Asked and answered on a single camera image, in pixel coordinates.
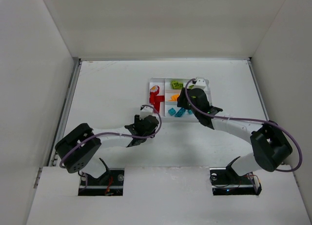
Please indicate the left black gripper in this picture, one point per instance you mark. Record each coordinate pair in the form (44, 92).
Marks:
(151, 120)

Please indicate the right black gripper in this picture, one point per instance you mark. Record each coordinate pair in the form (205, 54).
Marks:
(186, 98)

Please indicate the red rectangular lego brick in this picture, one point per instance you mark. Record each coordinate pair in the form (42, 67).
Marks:
(157, 106)

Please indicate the teal square lego brick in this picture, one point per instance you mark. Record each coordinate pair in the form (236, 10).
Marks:
(171, 111)

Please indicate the red lego with blue brick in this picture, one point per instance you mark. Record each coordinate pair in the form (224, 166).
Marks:
(153, 100)

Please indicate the red flower lego piece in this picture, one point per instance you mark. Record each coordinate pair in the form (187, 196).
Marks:
(154, 90)

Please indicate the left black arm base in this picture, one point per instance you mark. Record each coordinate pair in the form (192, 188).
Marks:
(109, 183)

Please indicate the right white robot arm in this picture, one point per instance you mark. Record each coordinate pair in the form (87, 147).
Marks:
(269, 145)

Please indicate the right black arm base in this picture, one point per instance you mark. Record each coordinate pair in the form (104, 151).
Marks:
(225, 182)

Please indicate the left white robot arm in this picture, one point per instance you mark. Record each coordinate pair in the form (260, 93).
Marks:
(77, 150)

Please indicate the white divided sorting tray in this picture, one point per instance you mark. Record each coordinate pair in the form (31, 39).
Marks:
(165, 89)

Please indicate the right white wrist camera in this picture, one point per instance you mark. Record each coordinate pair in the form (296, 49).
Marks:
(199, 83)

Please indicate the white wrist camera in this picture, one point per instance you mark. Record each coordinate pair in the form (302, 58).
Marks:
(199, 83)
(145, 111)

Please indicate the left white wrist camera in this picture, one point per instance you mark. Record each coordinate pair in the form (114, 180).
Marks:
(145, 111)

